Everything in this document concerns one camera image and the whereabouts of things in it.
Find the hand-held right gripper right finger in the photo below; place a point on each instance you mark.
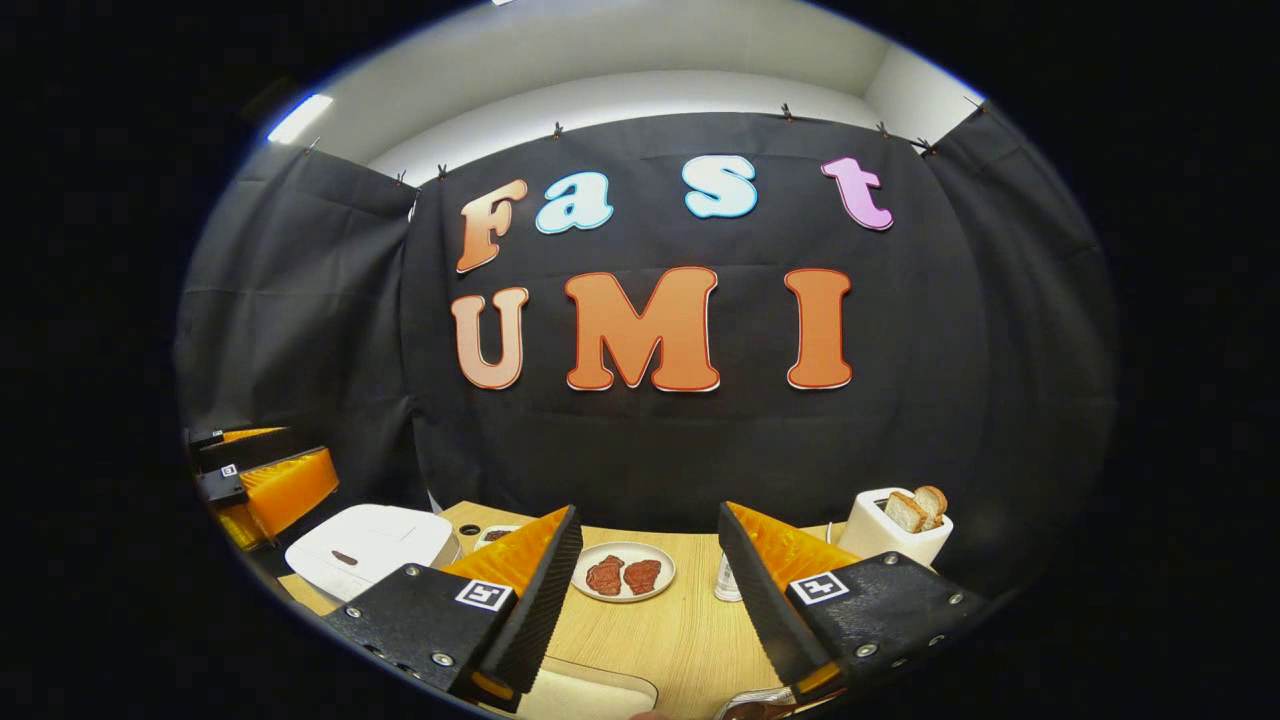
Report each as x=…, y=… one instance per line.
x=765, y=610

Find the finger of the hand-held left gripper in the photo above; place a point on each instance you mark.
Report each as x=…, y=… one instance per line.
x=290, y=490
x=240, y=450

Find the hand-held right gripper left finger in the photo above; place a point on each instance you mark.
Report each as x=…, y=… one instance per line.
x=535, y=610

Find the metal chopstick holder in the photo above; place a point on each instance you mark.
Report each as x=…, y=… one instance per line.
x=728, y=703

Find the brown wooden spoon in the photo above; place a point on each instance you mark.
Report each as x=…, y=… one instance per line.
x=765, y=711

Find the white rice cooker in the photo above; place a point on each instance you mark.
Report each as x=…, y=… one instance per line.
x=375, y=545

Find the clear plastic rice box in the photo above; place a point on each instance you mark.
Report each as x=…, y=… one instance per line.
x=590, y=695

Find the white drink bottle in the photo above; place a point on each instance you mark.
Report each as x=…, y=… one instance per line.
x=727, y=580

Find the brown steak piece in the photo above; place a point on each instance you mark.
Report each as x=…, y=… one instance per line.
x=642, y=576
x=605, y=577

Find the divided white bean dish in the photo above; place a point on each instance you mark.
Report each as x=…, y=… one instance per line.
x=495, y=537

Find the white round plate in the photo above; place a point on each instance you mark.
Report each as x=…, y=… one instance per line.
x=625, y=550

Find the white toaster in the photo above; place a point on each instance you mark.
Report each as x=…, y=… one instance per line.
x=870, y=535

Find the toast bread slice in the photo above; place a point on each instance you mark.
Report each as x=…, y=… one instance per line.
x=934, y=500
x=905, y=513

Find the black backdrop cloth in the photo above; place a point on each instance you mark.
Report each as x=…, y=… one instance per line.
x=640, y=450

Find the ceiling light panel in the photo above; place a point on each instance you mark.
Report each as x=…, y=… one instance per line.
x=300, y=118

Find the row of black cloth clips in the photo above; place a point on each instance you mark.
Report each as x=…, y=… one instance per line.
x=787, y=110

